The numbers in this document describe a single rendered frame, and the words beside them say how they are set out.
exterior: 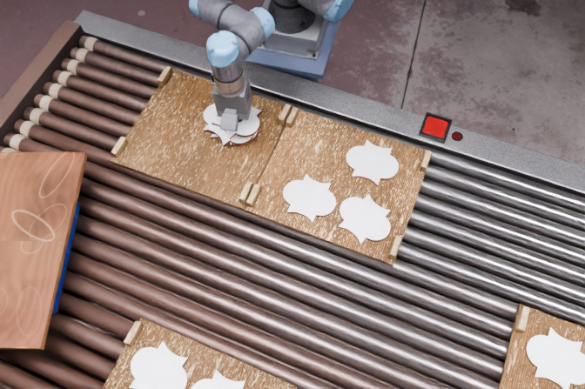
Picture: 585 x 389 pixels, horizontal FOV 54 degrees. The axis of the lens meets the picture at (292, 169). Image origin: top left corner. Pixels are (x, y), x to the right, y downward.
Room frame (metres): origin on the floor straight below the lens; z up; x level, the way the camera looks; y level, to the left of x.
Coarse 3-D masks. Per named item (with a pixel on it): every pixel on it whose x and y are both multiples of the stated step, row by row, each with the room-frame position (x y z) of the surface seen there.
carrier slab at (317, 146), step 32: (288, 128) 0.90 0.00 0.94; (320, 128) 0.89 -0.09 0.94; (352, 128) 0.88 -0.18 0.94; (288, 160) 0.79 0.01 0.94; (320, 160) 0.78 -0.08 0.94; (416, 160) 0.76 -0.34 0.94; (352, 192) 0.68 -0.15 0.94; (384, 192) 0.67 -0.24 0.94; (416, 192) 0.66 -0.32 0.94; (288, 224) 0.60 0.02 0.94; (320, 224) 0.59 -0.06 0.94; (384, 256) 0.49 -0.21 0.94
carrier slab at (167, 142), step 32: (160, 96) 1.04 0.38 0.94; (192, 96) 1.03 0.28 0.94; (256, 96) 1.02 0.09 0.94; (160, 128) 0.93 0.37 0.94; (192, 128) 0.92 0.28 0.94; (128, 160) 0.83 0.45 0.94; (160, 160) 0.82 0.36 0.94; (192, 160) 0.81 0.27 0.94; (224, 160) 0.80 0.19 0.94; (256, 160) 0.80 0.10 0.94; (224, 192) 0.70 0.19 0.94
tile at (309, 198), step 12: (300, 180) 0.72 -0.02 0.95; (312, 180) 0.72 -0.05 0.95; (288, 192) 0.69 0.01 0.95; (300, 192) 0.68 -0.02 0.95; (312, 192) 0.68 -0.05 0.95; (324, 192) 0.68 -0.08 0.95; (288, 204) 0.66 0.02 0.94; (300, 204) 0.65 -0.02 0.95; (312, 204) 0.65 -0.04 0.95; (324, 204) 0.65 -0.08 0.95; (312, 216) 0.61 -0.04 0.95; (324, 216) 0.61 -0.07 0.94
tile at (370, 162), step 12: (372, 144) 0.82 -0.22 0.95; (348, 156) 0.78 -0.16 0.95; (360, 156) 0.78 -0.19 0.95; (372, 156) 0.78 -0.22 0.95; (384, 156) 0.78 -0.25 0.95; (360, 168) 0.74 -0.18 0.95; (372, 168) 0.74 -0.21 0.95; (384, 168) 0.74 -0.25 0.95; (396, 168) 0.74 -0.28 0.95; (372, 180) 0.71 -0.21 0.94
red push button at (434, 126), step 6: (432, 120) 0.89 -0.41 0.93; (438, 120) 0.89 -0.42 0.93; (426, 126) 0.87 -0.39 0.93; (432, 126) 0.87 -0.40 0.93; (438, 126) 0.87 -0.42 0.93; (444, 126) 0.87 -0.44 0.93; (426, 132) 0.85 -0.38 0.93; (432, 132) 0.85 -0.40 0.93; (438, 132) 0.85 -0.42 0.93; (444, 132) 0.85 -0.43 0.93
